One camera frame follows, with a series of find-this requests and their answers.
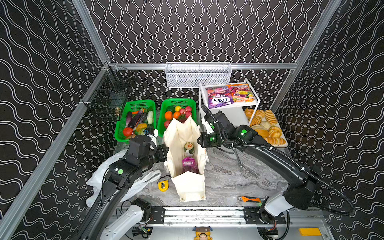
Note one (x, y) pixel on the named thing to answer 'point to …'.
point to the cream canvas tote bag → (190, 185)
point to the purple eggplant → (129, 118)
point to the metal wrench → (240, 165)
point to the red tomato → (128, 131)
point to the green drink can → (189, 146)
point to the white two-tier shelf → (240, 114)
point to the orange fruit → (168, 115)
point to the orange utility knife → (246, 199)
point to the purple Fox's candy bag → (219, 96)
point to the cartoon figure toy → (202, 233)
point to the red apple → (187, 113)
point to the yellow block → (315, 231)
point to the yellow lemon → (177, 108)
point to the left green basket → (136, 117)
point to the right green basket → (174, 102)
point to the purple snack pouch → (189, 164)
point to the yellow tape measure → (163, 185)
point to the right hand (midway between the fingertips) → (197, 141)
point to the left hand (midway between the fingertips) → (171, 147)
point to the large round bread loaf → (263, 132)
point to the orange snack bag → (241, 93)
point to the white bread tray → (265, 123)
